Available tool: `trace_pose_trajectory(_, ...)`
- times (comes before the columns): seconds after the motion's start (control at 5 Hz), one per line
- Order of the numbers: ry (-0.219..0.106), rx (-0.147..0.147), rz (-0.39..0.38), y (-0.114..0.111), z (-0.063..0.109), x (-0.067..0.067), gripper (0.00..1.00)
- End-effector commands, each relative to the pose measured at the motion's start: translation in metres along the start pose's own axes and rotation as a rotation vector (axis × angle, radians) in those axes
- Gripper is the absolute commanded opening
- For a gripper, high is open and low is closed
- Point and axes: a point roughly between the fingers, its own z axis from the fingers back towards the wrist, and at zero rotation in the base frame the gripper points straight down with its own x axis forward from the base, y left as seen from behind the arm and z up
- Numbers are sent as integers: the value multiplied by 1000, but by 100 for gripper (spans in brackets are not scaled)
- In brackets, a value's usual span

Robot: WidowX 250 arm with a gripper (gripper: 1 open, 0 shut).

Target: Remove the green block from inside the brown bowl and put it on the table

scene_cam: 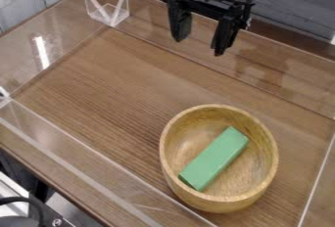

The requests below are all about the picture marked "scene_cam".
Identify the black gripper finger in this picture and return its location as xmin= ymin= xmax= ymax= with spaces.
xmin=168 ymin=0 xmax=193 ymax=42
xmin=209 ymin=15 xmax=243 ymax=57

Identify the green rectangular block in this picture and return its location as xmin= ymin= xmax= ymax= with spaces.
xmin=178 ymin=126 xmax=249 ymax=192

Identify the brown wooden bowl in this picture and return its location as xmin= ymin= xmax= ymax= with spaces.
xmin=160 ymin=104 xmax=279 ymax=213

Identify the clear acrylic corner bracket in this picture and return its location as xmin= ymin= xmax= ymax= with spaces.
xmin=83 ymin=0 xmax=130 ymax=27

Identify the clear acrylic tray wall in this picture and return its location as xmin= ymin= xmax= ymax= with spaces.
xmin=0 ymin=0 xmax=335 ymax=227

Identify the black metal table bracket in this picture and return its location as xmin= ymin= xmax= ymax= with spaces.
xmin=28 ymin=193 xmax=93 ymax=227

